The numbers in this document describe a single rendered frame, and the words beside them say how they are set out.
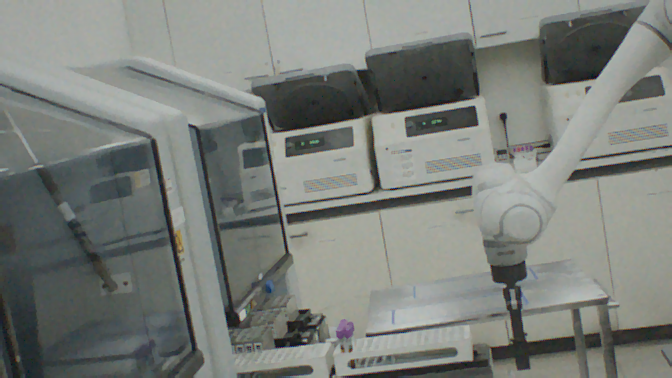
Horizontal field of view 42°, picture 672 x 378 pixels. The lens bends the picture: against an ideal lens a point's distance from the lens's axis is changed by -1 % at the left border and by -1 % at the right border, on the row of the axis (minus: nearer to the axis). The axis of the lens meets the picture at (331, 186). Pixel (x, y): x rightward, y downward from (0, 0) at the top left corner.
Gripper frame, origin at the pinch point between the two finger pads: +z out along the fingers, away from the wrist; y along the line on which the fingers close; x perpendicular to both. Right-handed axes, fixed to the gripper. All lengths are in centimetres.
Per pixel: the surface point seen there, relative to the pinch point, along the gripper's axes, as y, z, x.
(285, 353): -1, -6, -52
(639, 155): -227, -9, 68
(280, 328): -29, -4, -59
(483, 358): 4.6, -1.4, -8.0
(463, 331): -0.8, -6.2, -11.5
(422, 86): -272, -56, -27
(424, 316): -32.7, -1.7, -22.4
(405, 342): 2.0, -6.2, -24.1
